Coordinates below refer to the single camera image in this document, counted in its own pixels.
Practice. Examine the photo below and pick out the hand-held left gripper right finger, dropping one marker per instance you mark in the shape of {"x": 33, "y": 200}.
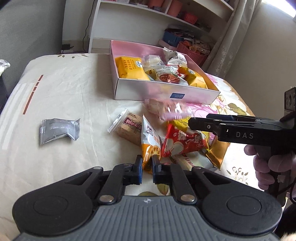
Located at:
{"x": 155, "y": 171}

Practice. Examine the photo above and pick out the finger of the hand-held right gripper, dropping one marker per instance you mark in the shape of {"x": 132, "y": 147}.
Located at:
{"x": 203, "y": 126}
{"x": 222, "y": 117}

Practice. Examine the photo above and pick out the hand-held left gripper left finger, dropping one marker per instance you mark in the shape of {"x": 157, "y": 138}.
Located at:
{"x": 139, "y": 171}

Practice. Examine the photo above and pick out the yellow snack packet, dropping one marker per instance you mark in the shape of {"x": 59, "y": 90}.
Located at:
{"x": 196, "y": 80}
{"x": 130, "y": 68}
{"x": 181, "y": 122}

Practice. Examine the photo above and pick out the red white snack packet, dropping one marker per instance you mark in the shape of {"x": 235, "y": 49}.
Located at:
{"x": 182, "y": 141}

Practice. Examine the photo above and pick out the orange lotus root snack packet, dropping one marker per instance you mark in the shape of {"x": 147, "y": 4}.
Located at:
{"x": 150, "y": 143}

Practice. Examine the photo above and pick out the gold snack packet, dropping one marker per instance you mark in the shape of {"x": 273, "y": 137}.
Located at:
{"x": 218, "y": 153}

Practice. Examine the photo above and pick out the pink nougat packet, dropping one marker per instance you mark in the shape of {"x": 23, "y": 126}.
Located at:
{"x": 166, "y": 109}

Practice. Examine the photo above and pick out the brown biscuit packet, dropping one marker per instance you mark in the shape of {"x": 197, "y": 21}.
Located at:
{"x": 128, "y": 129}

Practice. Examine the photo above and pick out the white packet with red picture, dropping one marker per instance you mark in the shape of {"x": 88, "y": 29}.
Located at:
{"x": 165, "y": 74}

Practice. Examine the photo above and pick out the pink cardboard box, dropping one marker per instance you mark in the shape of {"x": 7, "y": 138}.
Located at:
{"x": 143, "y": 91}

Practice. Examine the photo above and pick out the white nut snack packet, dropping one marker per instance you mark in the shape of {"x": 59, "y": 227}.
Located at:
{"x": 175, "y": 58}

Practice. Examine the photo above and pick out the clear nut cluster packet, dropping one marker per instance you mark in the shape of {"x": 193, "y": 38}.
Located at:
{"x": 151, "y": 60}

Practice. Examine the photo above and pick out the silver foil packet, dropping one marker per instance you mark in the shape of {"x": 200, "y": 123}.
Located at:
{"x": 57, "y": 129}

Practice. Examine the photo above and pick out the person's right hand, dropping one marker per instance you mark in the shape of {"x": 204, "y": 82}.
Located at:
{"x": 268, "y": 169}

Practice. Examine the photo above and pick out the red plastic basket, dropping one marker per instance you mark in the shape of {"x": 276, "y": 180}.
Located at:
{"x": 193, "y": 54}

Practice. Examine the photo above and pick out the floral lace curtain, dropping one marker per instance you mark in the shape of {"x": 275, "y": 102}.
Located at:
{"x": 233, "y": 34}

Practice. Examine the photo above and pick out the small red basket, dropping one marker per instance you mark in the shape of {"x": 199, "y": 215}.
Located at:
{"x": 190, "y": 18}

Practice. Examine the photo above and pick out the floral printed blanket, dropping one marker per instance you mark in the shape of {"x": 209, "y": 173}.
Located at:
{"x": 69, "y": 92}

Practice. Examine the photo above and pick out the orange cup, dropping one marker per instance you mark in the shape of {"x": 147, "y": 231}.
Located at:
{"x": 156, "y": 3}
{"x": 174, "y": 8}

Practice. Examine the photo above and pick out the white shelf unit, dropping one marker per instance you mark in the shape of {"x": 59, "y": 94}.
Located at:
{"x": 129, "y": 25}

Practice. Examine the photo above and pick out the black power adapter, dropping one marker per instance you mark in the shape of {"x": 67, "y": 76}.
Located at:
{"x": 66, "y": 48}

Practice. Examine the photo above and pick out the grey checked pillow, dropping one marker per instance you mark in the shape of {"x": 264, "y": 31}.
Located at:
{"x": 4, "y": 66}

